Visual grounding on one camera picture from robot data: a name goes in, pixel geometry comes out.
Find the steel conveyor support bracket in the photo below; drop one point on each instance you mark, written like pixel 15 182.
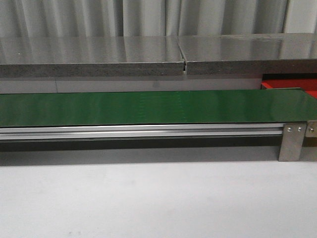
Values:
pixel 292 141

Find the white pleated curtain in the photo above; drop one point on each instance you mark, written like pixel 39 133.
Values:
pixel 58 18

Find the grey stone countertop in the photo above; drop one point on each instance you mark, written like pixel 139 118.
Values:
pixel 158 63

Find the red plastic tray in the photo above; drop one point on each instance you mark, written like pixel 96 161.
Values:
pixel 308 85

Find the green conveyor belt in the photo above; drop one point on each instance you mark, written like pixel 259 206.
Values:
pixel 166 107

